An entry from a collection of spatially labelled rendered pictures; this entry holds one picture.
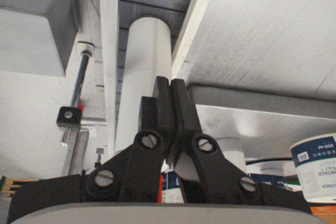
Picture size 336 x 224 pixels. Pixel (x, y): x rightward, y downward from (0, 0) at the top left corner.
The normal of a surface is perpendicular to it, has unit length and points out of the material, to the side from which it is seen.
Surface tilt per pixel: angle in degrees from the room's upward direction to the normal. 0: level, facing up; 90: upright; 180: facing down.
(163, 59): 90
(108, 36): 0
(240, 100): 90
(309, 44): 0
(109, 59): 0
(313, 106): 90
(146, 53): 90
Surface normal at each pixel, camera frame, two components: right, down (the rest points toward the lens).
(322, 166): -0.77, -0.32
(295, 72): 0.00, 0.86
